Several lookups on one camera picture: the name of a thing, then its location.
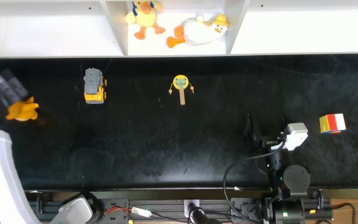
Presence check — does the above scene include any yellow rattle drum toy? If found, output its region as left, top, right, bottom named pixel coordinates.
left=168, top=74, right=195, bottom=106

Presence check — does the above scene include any many-coloured puzzle cube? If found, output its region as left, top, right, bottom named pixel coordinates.
left=319, top=113, right=347, bottom=134

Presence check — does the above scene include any grey and yellow toy truck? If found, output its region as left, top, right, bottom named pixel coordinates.
left=83, top=67, right=108, bottom=105

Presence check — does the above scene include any white plush duck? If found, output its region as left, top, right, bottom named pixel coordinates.
left=166, top=13, right=229, bottom=49

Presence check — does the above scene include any orange toy dinosaur figure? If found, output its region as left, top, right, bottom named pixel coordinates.
left=6, top=96, right=40, bottom=122

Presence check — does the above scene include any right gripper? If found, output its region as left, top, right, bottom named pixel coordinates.
left=242, top=112, right=291, bottom=149

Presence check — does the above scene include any yellow plush duck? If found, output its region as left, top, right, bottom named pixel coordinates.
left=124, top=0, right=167, bottom=40

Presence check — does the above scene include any mounting rail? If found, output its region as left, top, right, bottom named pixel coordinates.
left=26, top=188, right=335, bottom=224

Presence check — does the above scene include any black cable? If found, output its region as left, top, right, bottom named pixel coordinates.
left=223, top=141, right=287, bottom=224

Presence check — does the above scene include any white shelf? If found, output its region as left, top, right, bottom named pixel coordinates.
left=0, top=0, right=358, bottom=59

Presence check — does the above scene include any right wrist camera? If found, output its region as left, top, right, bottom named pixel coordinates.
left=282, top=122, right=310, bottom=152

